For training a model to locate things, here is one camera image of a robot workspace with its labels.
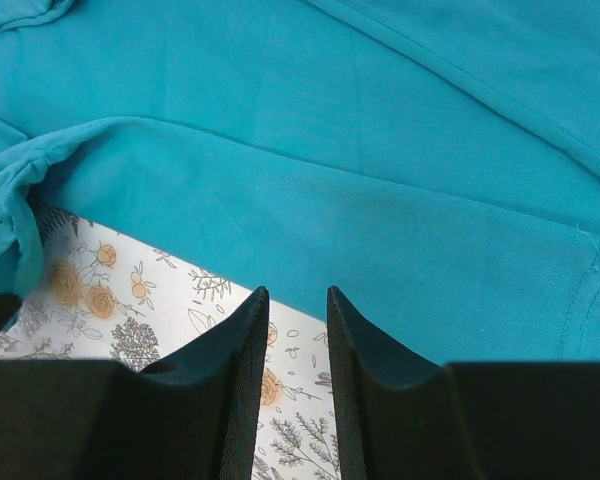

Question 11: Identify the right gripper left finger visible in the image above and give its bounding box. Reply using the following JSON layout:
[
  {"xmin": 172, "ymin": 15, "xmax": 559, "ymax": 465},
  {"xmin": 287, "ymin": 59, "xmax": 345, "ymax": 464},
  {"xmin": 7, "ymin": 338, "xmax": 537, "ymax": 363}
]
[{"xmin": 129, "ymin": 287, "xmax": 270, "ymax": 479}]

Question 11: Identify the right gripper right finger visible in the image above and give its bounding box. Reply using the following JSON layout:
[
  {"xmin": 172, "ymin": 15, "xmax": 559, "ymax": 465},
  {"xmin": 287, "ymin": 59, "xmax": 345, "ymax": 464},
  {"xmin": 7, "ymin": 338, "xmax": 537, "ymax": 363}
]
[{"xmin": 327, "ymin": 286, "xmax": 453, "ymax": 479}]

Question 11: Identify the teal t-shirt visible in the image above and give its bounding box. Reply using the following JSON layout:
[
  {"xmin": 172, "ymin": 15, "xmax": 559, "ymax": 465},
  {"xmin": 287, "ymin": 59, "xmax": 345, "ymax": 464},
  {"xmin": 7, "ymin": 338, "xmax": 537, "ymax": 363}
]
[{"xmin": 0, "ymin": 1, "xmax": 600, "ymax": 363}]

